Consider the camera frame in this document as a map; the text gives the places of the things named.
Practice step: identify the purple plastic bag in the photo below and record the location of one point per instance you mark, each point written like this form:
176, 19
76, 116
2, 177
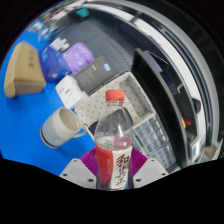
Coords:
78, 58

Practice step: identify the yellow and red tool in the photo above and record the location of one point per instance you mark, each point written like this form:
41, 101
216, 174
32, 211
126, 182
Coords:
185, 120

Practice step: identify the clear red-capped drink bottle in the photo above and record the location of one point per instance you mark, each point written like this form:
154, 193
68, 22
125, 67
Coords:
113, 146

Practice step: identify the dark grey lower wall shelf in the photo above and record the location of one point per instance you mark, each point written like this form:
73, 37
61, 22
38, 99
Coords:
156, 86

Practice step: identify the black rounded pouch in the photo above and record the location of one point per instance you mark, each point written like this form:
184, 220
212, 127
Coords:
196, 105

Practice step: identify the grey-white ceramic mug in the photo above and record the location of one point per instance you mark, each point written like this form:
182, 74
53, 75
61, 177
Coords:
58, 128

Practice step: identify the dark grey long wall shelf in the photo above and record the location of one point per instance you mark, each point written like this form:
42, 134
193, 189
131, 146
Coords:
186, 66

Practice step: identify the teal tool case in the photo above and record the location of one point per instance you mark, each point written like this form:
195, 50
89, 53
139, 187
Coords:
82, 12

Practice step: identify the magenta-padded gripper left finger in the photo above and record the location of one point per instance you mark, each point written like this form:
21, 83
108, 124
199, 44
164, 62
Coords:
77, 173

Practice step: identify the blue cardboard box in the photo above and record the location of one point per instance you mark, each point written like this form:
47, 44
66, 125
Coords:
53, 65

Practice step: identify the white perforated tray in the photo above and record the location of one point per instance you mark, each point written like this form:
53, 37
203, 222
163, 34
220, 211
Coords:
133, 96

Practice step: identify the black rounded speaker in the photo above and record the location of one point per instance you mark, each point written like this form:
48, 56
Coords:
92, 129

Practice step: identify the brown cardboard box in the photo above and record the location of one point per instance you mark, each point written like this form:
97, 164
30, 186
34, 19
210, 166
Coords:
25, 70

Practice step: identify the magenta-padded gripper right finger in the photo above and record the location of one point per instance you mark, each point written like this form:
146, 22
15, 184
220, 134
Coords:
150, 173

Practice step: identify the dark grey upright box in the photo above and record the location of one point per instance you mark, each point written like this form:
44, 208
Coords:
91, 75

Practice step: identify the grey small-parts drawer cabinet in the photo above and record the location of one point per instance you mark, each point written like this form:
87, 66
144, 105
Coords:
153, 141

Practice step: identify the white cardboard box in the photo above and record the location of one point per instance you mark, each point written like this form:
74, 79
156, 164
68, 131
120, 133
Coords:
70, 91

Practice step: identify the white bench instrument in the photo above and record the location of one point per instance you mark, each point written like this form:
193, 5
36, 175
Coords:
196, 146

